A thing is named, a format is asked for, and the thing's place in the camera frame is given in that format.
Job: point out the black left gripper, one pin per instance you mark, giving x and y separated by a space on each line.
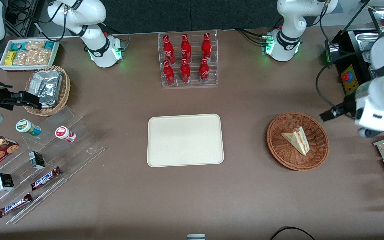
344 107

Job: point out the triangular sandwich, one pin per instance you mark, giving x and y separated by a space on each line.
297 140

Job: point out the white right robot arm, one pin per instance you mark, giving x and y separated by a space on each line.
95 43

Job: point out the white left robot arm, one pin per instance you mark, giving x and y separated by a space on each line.
288 23

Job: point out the white rectangular snack tray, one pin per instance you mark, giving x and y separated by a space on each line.
25 68

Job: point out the light wicker basket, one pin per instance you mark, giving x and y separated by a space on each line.
63 96

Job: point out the brown wicker basket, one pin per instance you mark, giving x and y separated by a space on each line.
278 146

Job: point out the stainless steel tray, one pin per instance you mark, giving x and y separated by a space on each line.
367 41

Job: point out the cream plastic tray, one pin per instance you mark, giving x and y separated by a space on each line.
185 140

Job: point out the green lid white cup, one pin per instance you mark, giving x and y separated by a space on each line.
25 126

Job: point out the silver foil pack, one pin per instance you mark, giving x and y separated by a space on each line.
47 86

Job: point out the red emergency stop button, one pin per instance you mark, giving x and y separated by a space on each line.
346 76

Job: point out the clear bag of crackers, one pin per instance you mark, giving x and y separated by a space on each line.
38 57
20 58
35 45

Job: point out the yellow snack packet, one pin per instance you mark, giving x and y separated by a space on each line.
10 58

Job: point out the red lid white cup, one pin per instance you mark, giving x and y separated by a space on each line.
61 132

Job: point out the teal snack packet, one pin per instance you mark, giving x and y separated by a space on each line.
49 45
17 46

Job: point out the small black barcode carton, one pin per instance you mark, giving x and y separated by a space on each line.
37 160

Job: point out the black control box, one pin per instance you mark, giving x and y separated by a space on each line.
342 50

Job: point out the clear acrylic step shelf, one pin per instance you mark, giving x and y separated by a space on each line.
78 146

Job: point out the Snickers chocolate bar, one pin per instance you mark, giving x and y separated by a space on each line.
14 205
45 178

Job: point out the red cola bottle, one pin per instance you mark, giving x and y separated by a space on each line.
185 71
185 48
206 46
168 49
168 74
204 71

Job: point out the clear acrylic bottle rack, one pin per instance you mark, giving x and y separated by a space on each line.
194 84

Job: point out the small grey device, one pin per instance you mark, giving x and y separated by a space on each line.
196 237

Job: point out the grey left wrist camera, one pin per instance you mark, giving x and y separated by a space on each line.
365 132

